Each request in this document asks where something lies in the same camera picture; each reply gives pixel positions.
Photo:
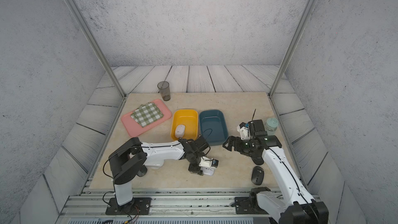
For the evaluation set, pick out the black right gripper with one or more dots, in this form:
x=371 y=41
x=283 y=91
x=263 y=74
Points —
x=231 y=139

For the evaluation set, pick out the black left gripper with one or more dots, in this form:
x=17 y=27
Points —
x=196 y=170

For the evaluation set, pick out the white mouse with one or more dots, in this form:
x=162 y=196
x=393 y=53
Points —
x=180 y=131
x=155 y=164

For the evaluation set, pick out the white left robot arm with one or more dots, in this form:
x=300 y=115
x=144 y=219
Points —
x=134 y=157

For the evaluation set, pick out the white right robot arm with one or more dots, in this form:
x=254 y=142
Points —
x=297 y=205

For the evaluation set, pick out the teal plastic storage box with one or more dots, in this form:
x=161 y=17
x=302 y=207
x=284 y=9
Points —
x=213 y=127

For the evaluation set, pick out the yellow plastic storage box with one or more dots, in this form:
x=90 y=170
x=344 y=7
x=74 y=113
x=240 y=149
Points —
x=189 y=118

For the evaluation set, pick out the black mouse right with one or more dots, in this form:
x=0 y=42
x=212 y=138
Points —
x=257 y=176

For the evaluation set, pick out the black mouse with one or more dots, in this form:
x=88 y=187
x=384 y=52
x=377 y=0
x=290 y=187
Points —
x=142 y=172
x=257 y=176

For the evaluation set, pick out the glass jar with mint lid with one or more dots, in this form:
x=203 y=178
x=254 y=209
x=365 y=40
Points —
x=271 y=126

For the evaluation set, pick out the black mouse lower left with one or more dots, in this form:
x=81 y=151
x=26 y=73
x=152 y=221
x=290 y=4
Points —
x=142 y=172

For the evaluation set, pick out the green checked cloth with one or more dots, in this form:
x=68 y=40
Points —
x=147 y=114

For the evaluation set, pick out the pink plastic tray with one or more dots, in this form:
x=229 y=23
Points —
x=134 y=129

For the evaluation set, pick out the grey translucent cup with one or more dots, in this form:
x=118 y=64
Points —
x=164 y=90

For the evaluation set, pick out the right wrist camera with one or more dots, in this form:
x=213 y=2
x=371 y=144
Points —
x=248 y=130

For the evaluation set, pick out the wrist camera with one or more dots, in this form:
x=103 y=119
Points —
x=208 y=166
x=248 y=130

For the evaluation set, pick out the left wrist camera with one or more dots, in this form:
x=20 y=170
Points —
x=208 y=166

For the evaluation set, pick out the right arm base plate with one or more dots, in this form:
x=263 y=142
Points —
x=249 y=205

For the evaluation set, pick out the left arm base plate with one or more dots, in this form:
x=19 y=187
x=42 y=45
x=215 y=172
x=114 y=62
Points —
x=138 y=206

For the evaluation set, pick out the aluminium frame post right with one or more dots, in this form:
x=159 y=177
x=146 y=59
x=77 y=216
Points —
x=293 y=44

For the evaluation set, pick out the aluminium frame post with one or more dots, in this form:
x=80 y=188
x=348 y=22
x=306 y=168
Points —
x=76 y=12
x=293 y=44

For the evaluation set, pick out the aluminium frame post left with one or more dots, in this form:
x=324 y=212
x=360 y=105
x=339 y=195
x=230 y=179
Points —
x=76 y=12

